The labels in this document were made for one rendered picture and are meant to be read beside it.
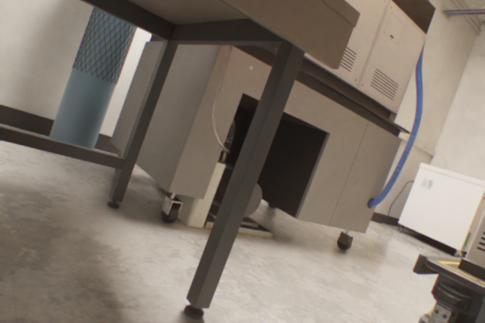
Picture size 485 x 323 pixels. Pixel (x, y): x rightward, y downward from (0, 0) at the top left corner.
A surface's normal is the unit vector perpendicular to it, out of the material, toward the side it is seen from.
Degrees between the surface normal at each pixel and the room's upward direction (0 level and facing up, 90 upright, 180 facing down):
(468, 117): 90
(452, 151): 90
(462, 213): 90
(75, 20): 90
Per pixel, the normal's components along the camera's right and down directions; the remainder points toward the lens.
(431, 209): -0.76, -0.25
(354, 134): 0.54, 0.24
